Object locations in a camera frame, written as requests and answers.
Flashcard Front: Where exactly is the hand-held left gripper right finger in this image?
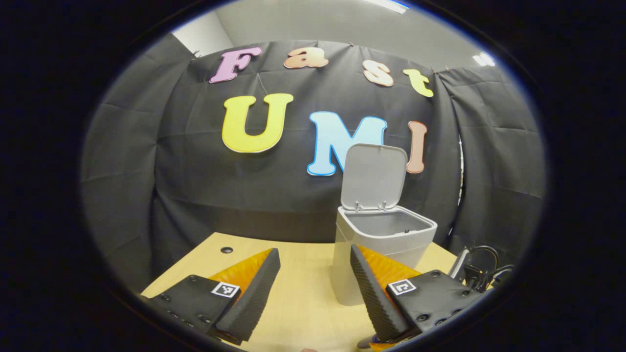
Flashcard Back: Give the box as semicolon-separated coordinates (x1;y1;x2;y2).
349;244;490;344

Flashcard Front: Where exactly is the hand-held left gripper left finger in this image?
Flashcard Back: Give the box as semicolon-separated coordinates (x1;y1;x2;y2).
141;248;282;346

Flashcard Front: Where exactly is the white desktop garbage bin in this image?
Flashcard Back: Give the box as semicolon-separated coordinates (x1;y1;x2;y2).
332;143;438;307

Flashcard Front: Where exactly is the light wooden desktop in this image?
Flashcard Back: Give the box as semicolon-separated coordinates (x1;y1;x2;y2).
141;232;490;352

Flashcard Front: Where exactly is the black backdrop cloth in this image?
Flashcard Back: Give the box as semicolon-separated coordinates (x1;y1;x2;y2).
81;34;546;294

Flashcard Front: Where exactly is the long ceiling light panel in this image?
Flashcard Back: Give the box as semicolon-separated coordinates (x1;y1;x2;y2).
364;0;410;14

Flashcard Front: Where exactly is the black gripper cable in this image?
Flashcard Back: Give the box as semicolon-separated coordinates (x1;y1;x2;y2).
469;245;499;274

